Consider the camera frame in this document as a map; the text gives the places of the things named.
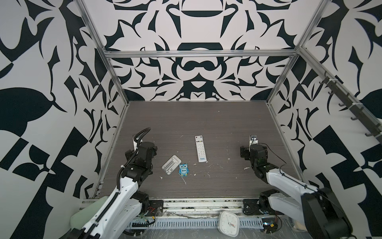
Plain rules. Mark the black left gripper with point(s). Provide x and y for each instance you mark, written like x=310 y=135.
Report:
x=130 y=156

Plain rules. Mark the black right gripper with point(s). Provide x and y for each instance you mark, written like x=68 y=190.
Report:
x=246 y=150

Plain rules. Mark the white remote control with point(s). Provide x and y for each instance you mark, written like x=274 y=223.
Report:
x=200 y=149

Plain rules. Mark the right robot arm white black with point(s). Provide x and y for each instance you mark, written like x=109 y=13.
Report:
x=317 y=209

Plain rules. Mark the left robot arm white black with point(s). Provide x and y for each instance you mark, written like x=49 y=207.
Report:
x=125 y=202

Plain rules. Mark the white battery cover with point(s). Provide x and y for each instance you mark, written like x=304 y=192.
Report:
x=171 y=165

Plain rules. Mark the blue owl toy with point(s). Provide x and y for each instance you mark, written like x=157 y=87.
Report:
x=183 y=170

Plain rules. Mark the small green circuit board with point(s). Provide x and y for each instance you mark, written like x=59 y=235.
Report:
x=269 y=226

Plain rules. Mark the white square clock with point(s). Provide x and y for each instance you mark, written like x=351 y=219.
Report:
x=228 y=224

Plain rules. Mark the green foam pad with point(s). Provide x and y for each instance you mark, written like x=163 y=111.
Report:
x=88 y=209

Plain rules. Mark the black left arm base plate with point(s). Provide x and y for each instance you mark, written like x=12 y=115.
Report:
x=155 y=207

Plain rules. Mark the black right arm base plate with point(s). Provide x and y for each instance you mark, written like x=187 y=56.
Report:
x=251 y=207

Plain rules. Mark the white slotted cable duct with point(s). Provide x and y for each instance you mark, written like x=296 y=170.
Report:
x=204 y=223

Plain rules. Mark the aluminium frame top bar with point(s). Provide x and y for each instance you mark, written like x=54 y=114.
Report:
x=198 y=53

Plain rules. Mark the aluminium frame corner post right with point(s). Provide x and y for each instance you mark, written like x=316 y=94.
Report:
x=312 y=24

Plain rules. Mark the aluminium frame corner post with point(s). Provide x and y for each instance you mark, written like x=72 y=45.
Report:
x=312 y=24
x=85 y=15

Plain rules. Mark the aluminium frame corner post left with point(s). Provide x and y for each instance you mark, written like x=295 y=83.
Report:
x=85 y=15

